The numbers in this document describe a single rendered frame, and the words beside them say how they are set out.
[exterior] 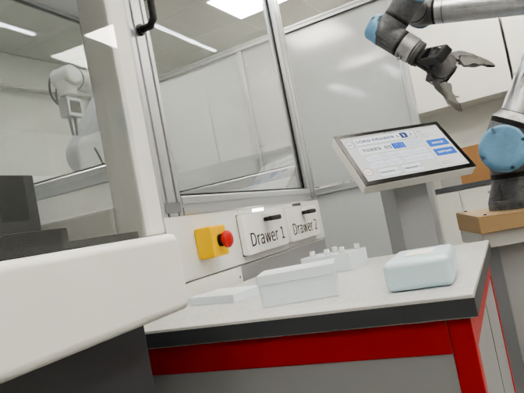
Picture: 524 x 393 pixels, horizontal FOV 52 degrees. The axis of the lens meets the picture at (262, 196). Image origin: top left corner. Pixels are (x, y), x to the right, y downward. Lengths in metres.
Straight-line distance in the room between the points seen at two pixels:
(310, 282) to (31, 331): 0.46
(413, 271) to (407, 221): 1.55
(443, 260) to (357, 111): 2.48
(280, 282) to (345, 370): 0.18
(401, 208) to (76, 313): 1.87
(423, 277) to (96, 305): 0.44
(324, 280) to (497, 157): 0.74
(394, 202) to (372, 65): 1.13
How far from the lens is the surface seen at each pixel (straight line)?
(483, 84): 4.74
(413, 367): 0.77
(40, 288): 0.56
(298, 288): 0.87
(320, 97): 3.31
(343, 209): 3.24
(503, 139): 1.47
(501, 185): 1.63
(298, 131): 2.05
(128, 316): 0.65
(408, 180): 2.24
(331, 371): 0.80
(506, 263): 1.58
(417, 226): 2.36
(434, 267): 0.79
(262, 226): 1.54
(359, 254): 1.22
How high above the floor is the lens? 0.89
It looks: 3 degrees up
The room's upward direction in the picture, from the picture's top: 11 degrees counter-clockwise
